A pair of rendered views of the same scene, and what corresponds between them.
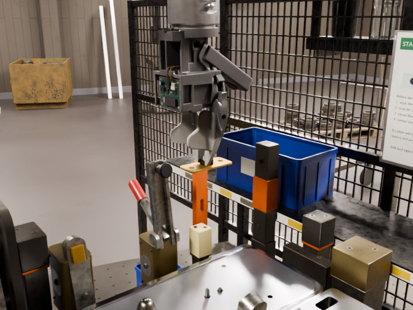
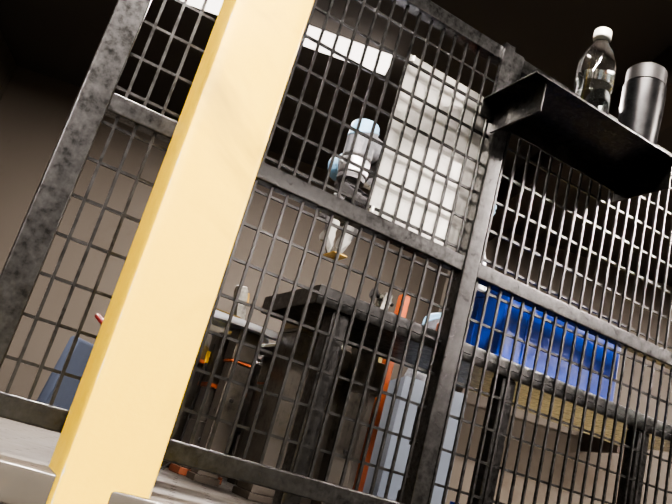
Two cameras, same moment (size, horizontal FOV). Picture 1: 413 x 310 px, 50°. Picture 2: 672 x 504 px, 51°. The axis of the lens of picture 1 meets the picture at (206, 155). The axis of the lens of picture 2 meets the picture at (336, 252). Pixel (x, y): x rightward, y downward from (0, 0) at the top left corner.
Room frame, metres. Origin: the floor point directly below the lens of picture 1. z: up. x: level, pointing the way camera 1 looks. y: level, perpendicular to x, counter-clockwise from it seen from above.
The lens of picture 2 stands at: (1.09, -1.57, 0.77)
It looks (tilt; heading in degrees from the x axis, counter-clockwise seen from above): 17 degrees up; 104
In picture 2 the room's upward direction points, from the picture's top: 16 degrees clockwise
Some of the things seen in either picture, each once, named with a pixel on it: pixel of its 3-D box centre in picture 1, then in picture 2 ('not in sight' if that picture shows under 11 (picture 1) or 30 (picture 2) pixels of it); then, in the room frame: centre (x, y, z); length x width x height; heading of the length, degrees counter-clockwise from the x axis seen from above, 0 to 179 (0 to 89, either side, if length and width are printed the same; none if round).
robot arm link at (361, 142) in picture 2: not in sight; (361, 143); (0.68, 0.02, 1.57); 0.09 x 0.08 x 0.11; 57
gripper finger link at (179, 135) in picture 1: (186, 135); (340, 241); (0.70, 0.03, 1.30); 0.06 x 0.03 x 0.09; 128
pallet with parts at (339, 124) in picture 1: (329, 119); not in sight; (5.73, -1.60, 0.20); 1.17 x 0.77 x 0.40; 109
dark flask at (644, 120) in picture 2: (346, 2); (640, 114); (1.27, -0.37, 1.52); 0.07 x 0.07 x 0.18
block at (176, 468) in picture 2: not in sight; (209, 405); (0.58, -0.19, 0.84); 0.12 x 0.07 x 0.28; 38
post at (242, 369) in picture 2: not in sight; (225, 404); (0.63, -0.25, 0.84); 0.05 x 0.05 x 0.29; 38
